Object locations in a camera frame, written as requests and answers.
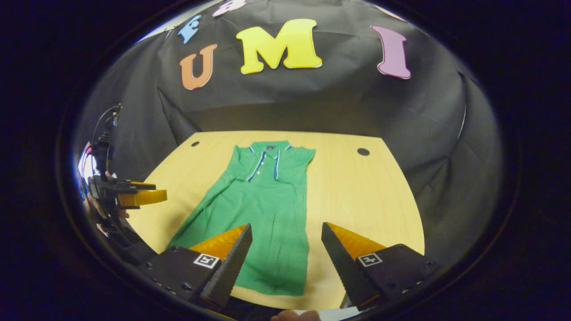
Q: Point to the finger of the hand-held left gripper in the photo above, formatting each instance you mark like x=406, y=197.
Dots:
x=134, y=185
x=142, y=198

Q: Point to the black backdrop cloth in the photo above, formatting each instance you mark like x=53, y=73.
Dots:
x=312, y=98

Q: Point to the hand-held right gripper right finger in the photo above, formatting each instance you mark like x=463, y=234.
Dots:
x=345, y=272

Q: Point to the white blue background object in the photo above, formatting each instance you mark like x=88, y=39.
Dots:
x=87, y=167

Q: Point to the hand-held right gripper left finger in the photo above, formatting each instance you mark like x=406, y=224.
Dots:
x=227, y=272

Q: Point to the green T-shirt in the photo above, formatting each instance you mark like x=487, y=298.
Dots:
x=267, y=209

